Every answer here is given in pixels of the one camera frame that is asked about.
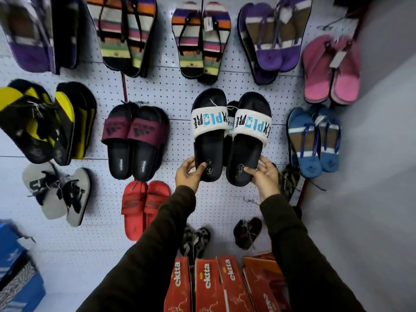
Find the person's right forearm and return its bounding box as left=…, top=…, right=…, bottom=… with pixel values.
left=259, top=194, right=367, bottom=312

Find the large multicolour striped flip-flop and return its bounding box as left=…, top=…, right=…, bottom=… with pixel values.
left=128, top=0, right=158, bottom=78
left=86, top=0, right=144, bottom=78

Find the black patterned sandal pair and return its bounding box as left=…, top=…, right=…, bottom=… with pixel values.
left=180, top=225, right=211, bottom=267

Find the black slide with maroon strap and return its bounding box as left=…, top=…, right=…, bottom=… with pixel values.
left=127, top=105, right=170, bottom=182
left=101, top=103, right=140, bottom=180

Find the blue patterned shoe box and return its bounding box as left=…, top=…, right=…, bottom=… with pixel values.
left=0, top=259, right=47, bottom=312

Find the red slide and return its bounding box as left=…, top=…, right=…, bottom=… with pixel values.
left=121, top=180, right=149, bottom=242
left=143, top=180, right=171, bottom=228

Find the person's left hand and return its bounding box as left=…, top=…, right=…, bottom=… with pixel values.
left=175, top=156, right=208, bottom=194

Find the red shoe box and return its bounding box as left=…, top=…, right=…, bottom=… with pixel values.
left=163, top=256, right=193, bottom=312
left=194, top=258, right=230, bottom=312
left=242, top=252, right=293, bottom=312
left=216, top=255, right=256, bottom=312

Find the yellow and black flip-flop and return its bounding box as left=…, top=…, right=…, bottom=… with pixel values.
left=0, top=79, right=76, bottom=165
left=53, top=82, right=97, bottom=166

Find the dark camouflage flip-flop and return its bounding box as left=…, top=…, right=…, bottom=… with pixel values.
left=278, top=164, right=305, bottom=206

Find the person's right hand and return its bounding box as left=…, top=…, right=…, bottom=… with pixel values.
left=243, top=155, right=281, bottom=204

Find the grey flip-flop with black strap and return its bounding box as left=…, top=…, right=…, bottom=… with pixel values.
left=22, top=162, right=68, bottom=221
left=61, top=167, right=92, bottom=228

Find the blue and brown flip-flop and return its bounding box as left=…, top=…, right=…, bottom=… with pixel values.
left=313, top=105, right=342, bottom=173
left=286, top=107, right=323, bottom=179

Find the black slide with white strap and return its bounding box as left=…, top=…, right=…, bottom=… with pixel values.
left=190, top=88, right=230, bottom=183
left=226, top=91, right=272, bottom=187

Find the small multicolour striped flip-flop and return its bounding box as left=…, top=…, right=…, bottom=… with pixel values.
left=171, top=8, right=205, bottom=79
left=197, top=1, right=232, bottom=86

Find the person's left forearm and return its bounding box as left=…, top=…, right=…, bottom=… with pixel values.
left=77, top=185, right=197, bottom=312

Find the small dark sandal pair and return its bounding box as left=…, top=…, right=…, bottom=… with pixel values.
left=233, top=217, right=263, bottom=251

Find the purple and brown flip-flop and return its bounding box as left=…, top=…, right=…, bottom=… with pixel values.
left=237, top=2, right=284, bottom=86
left=275, top=0, right=313, bottom=73

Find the pink flip-flop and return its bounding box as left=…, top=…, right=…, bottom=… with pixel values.
left=302, top=34, right=336, bottom=104
left=330, top=36, right=361, bottom=106

